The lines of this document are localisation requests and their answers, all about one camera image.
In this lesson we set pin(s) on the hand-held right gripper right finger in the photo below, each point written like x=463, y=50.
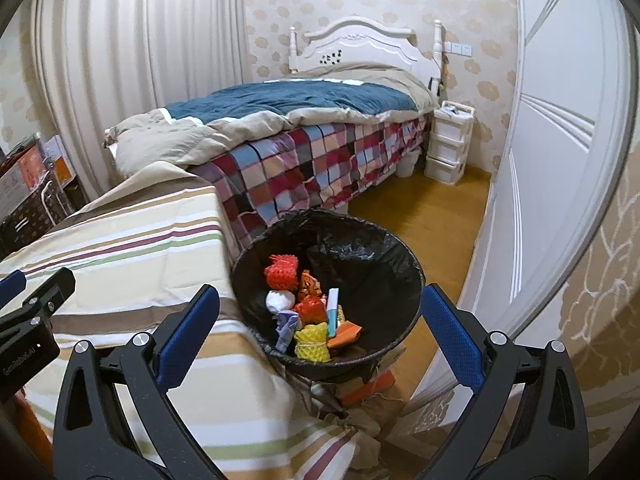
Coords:
x=455, y=335

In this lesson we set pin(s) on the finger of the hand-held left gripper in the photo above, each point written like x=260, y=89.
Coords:
x=11, y=287
x=50, y=295

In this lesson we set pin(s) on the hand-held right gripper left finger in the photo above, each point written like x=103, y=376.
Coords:
x=187, y=335

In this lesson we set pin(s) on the white plastic bag wad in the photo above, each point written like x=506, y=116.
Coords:
x=279, y=302

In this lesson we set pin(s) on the purple paper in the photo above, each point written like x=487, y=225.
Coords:
x=286, y=327

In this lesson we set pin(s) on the orange paper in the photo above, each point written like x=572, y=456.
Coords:
x=345, y=336

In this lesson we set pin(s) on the orange mesh net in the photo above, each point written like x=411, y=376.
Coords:
x=281, y=272

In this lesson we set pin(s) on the bin with black bag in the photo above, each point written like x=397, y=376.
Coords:
x=360, y=270

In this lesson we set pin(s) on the yellow foam net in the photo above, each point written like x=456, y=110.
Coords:
x=311, y=344

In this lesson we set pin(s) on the red mesh net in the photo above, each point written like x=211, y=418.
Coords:
x=310, y=309

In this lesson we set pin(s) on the orange plastic wrapper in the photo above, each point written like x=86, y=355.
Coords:
x=310, y=284

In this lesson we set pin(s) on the striped tablecloth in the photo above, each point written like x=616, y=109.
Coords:
x=125, y=260

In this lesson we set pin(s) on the crumpled brown paper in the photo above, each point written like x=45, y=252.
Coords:
x=370, y=425

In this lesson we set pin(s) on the white and orange box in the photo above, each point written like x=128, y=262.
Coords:
x=60, y=160

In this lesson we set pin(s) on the small white bucket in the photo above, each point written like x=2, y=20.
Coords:
x=408, y=164

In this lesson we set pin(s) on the white plastic drawer unit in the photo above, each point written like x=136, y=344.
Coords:
x=447, y=145

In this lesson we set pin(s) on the white wardrobe door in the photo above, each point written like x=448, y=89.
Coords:
x=550, y=160

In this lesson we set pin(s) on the plaid bed sheet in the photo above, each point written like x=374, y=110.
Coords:
x=310, y=165

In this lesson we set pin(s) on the beige striped curtain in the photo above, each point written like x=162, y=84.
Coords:
x=140, y=60

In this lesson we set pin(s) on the bed with checkered cover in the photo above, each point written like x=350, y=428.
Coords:
x=300, y=97

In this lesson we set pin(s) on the white bed headboard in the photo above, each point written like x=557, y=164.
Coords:
x=360, y=42

